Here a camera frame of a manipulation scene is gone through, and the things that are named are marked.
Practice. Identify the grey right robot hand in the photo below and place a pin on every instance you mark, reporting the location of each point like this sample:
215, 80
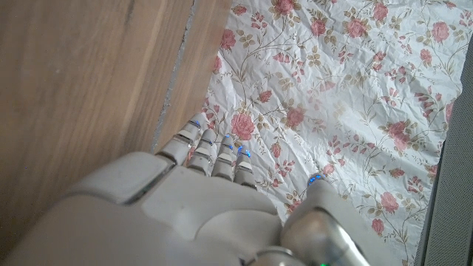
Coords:
207, 214

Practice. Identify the floral rose backdrop cloth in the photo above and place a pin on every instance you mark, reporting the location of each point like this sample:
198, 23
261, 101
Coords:
332, 92

